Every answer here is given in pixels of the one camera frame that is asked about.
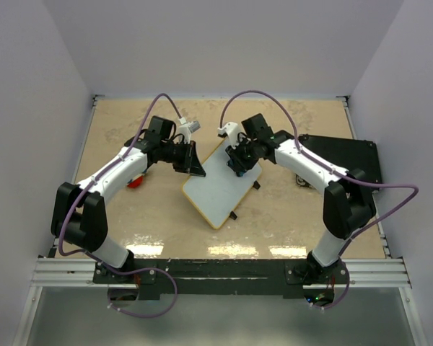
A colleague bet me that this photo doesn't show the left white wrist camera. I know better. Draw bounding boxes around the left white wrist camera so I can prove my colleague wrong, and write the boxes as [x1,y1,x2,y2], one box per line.
[177,117,201,144]

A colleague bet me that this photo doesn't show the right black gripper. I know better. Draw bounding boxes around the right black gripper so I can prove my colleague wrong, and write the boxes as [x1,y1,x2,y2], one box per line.
[226,136,259,174]

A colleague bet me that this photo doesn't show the yellow framed whiteboard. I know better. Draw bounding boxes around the yellow framed whiteboard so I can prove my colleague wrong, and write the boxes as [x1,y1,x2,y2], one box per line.
[182,139,262,229]

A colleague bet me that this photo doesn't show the red white toy car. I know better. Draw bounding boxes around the red white toy car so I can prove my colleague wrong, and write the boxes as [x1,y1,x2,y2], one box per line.
[127,174,144,189]

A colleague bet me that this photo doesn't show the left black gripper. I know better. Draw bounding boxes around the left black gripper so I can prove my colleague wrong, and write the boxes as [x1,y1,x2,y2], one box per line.
[161,140,206,177]

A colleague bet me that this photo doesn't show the black hard case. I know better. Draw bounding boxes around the black hard case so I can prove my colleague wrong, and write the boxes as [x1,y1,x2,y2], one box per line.
[299,134,382,184]

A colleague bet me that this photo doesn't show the blue whiteboard eraser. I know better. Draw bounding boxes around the blue whiteboard eraser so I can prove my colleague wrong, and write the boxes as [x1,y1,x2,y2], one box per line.
[227,161,246,177]

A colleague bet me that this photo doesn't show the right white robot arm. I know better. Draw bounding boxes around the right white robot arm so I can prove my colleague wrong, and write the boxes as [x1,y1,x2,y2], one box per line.
[218,114,376,283]

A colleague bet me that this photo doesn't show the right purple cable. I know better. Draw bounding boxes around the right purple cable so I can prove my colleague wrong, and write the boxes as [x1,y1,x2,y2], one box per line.
[219,89,419,311]

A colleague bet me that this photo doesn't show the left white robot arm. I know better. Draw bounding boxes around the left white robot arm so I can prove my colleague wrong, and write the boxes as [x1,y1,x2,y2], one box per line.
[51,116,206,283]

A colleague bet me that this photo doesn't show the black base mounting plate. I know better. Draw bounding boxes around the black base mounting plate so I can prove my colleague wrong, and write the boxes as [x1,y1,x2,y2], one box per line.
[93,259,350,303]

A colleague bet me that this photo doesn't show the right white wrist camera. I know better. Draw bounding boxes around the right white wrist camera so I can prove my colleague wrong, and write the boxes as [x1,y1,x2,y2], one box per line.
[217,122,242,148]

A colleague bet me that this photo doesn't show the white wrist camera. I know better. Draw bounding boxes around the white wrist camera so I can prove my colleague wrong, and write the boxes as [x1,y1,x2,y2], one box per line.
[177,117,201,144]
[217,122,242,148]

